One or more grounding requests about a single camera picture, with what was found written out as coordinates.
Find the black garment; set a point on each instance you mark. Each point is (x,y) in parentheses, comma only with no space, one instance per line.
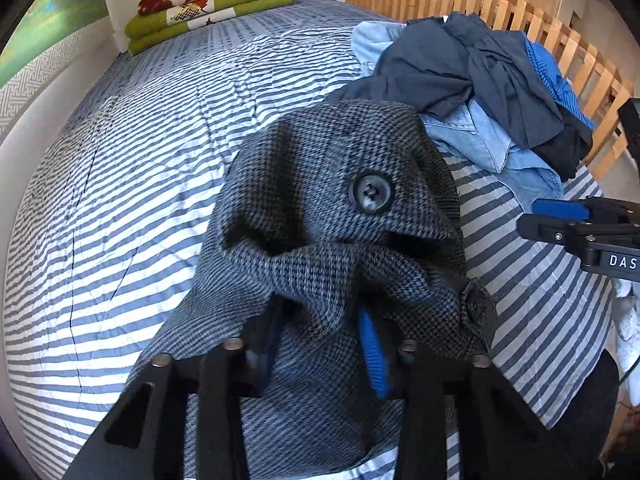
(565,152)

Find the bright blue knit garment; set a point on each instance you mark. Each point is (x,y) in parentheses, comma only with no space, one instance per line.
(555,80)

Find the pile of blue clothes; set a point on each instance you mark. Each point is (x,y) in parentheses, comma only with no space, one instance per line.
(480,145)

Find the grey houndstooth coat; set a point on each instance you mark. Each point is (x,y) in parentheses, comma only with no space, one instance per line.
(325,160)

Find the blue white striped bedspread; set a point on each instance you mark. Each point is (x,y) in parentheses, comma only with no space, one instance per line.
(150,160)

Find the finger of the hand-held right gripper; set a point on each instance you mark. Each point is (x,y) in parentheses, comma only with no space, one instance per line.
(555,207)
(540,227)

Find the dark navy garment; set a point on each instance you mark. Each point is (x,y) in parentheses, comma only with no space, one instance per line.
(440,65)

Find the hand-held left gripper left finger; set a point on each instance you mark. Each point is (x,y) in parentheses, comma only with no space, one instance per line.
(267,340)

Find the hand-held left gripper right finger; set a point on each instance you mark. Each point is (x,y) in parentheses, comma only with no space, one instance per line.
(371,355)

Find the person's right forearm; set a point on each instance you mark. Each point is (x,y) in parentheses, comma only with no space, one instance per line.
(600,400)

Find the person's right hand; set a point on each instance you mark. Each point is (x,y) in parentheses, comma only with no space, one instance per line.
(627,310)

